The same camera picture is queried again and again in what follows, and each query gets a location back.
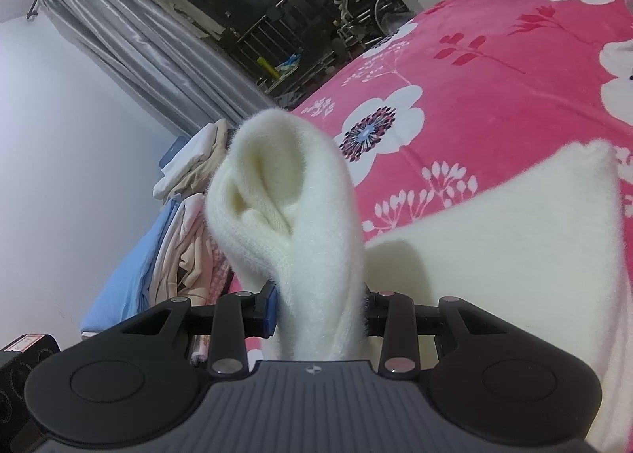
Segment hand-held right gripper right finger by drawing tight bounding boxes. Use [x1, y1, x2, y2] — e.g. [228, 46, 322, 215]
[363, 287, 515, 375]

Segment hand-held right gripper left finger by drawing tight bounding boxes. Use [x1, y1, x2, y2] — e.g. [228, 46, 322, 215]
[123, 281, 278, 375]

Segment white fuzzy sweater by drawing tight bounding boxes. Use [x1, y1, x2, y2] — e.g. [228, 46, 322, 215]
[204, 109, 629, 453]

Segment pink checked cloth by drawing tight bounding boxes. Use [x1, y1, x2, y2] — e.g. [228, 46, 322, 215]
[190, 235, 234, 366]

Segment light blue folded cloth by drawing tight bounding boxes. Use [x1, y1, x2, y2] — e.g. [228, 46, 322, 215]
[80, 196, 182, 336]

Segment white folded cloth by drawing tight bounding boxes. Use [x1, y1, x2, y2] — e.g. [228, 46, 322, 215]
[152, 119, 229, 201]

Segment yellow object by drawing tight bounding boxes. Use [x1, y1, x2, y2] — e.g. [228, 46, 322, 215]
[257, 57, 279, 84]

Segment pink floral blanket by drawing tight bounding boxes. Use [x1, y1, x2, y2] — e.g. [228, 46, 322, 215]
[244, 0, 633, 366]

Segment black box with red label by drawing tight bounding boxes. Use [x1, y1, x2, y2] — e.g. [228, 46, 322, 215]
[0, 333, 63, 453]

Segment grey curtain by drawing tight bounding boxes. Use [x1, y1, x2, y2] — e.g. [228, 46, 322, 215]
[40, 0, 278, 137]

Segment metal railing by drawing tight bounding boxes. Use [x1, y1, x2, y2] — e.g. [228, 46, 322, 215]
[222, 0, 349, 90]

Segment bicycle wheel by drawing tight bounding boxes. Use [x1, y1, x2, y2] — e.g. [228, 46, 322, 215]
[373, 0, 412, 34]

